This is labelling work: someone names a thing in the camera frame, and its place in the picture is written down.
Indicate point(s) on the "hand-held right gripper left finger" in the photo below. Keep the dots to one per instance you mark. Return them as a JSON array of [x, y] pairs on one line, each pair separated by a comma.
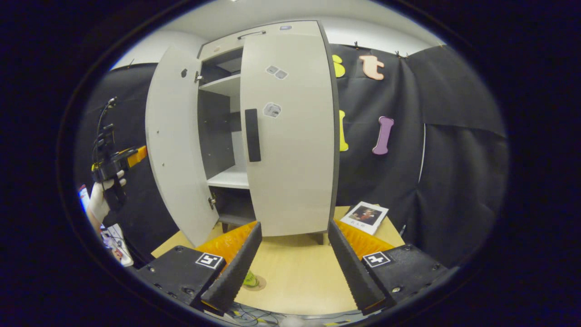
[[236, 272]]

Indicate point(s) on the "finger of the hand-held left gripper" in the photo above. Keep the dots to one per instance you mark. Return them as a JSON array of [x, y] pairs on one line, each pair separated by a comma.
[[138, 156]]

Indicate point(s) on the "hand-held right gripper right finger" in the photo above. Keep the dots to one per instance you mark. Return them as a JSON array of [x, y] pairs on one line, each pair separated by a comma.
[[352, 268]]

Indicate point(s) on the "round brown coaster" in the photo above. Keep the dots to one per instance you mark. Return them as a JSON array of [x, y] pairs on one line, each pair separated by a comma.
[[261, 285]]

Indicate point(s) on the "white cabinet door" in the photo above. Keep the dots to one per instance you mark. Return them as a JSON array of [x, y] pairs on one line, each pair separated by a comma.
[[177, 136], [295, 159]]

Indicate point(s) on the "white and grey cabinet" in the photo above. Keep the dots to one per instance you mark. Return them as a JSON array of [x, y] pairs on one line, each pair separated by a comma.
[[215, 136]]

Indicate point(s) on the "white cabinet shelf board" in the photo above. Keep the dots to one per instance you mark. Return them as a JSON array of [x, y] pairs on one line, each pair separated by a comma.
[[231, 178], [224, 85]]

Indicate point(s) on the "lit tablet screen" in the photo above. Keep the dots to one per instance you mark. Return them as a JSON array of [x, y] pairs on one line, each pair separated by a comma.
[[84, 195]]

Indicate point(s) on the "booklet with portrait cover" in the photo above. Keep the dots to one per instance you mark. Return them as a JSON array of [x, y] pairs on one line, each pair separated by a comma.
[[365, 215]]

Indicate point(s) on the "white printed paper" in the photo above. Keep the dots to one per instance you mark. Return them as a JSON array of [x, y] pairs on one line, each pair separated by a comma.
[[119, 247]]

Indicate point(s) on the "black backdrop cloth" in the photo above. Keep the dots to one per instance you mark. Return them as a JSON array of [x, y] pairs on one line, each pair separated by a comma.
[[454, 181]]

